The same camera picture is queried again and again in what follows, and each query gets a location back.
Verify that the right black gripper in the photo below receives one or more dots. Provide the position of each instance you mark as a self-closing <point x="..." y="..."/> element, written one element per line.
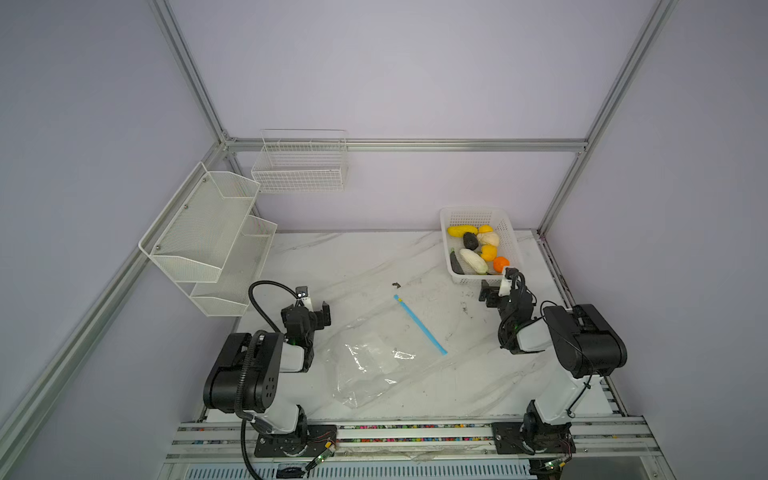
<point x="498" y="295"/>

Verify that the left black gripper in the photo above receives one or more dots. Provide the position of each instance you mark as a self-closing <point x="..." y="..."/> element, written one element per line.
<point x="315" y="315"/>

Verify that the yellow orange fruit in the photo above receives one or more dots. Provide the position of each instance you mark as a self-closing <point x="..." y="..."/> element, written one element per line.
<point x="488" y="252"/>

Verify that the beige potato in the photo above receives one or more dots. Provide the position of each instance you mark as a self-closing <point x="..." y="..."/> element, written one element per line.
<point x="489" y="238"/>

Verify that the clear zip top bag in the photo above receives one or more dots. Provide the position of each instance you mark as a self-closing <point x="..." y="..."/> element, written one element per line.
<point x="376" y="353"/>

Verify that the black round food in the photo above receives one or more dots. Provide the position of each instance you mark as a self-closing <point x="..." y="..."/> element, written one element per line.
<point x="470" y="241"/>

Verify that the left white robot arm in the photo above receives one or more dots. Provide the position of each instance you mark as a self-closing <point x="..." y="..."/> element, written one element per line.
<point x="244" y="378"/>

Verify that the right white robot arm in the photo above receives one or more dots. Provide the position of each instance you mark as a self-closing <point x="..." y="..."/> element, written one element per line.
<point x="585" y="345"/>

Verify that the orange tangerine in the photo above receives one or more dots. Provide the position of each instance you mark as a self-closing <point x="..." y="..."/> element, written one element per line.
<point x="500" y="263"/>

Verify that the white radish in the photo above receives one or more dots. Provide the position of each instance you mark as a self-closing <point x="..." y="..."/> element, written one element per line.
<point x="477" y="264"/>

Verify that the yellow corn cob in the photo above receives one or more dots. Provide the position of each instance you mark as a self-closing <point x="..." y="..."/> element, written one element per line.
<point x="458" y="231"/>

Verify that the white mesh two-tier shelf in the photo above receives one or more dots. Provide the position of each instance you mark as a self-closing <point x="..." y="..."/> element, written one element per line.
<point x="209" y="242"/>

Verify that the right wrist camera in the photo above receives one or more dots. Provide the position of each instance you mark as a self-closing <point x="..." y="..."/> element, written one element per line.
<point x="509" y="281"/>

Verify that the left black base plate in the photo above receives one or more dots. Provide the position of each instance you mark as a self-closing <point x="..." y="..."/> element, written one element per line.
<point x="305" y="441"/>

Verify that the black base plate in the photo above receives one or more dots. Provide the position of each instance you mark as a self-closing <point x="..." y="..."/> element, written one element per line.
<point x="515" y="438"/>
<point x="305" y="441"/>

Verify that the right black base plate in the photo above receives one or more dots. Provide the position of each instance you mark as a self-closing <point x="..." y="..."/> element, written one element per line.
<point x="515" y="438"/>

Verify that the white wire wall basket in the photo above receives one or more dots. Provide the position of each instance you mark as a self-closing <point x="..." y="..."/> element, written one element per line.
<point x="301" y="161"/>

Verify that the aluminium front rail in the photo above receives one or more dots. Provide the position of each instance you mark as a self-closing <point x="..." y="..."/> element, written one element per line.
<point x="595" y="448"/>

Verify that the aluminium frame back bar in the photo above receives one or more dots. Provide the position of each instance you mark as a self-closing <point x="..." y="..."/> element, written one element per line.
<point x="411" y="145"/>

